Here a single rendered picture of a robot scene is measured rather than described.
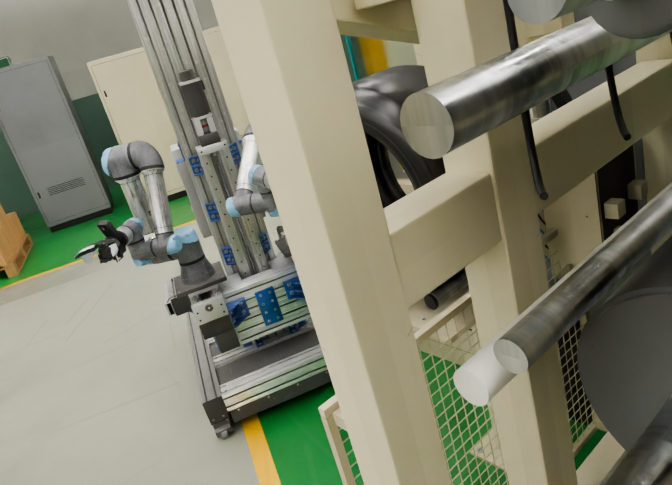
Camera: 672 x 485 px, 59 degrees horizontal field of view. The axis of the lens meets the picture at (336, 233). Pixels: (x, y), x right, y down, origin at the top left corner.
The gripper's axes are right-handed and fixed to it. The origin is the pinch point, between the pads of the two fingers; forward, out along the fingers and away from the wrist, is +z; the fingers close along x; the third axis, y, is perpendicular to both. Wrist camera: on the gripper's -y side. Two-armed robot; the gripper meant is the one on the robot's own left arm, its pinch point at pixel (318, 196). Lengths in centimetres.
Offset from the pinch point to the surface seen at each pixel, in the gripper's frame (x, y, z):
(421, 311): -4, -26, 43
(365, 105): -11, 36, 41
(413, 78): 3, 39, 44
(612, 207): 21, 5, 84
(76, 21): 205, 35, -769
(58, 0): 193, 66, -778
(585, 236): 20, -3, 79
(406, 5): -26, 60, 71
